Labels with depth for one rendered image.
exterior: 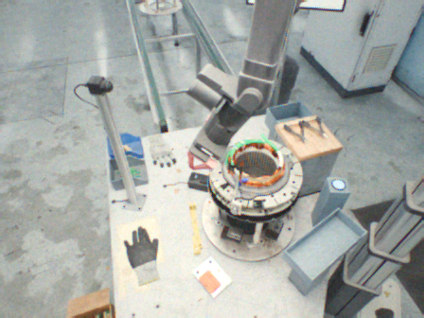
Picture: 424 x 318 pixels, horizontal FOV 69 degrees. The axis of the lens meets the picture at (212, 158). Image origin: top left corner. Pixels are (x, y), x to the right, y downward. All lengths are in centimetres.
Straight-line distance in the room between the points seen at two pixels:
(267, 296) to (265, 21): 94
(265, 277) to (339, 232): 32
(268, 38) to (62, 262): 203
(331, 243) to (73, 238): 176
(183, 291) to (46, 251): 136
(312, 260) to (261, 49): 68
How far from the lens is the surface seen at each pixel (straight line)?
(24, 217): 261
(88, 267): 221
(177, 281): 120
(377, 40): 326
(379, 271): 132
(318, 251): 102
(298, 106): 146
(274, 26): 48
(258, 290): 120
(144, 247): 126
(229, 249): 123
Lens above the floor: 190
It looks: 47 degrees down
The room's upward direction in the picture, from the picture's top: straight up
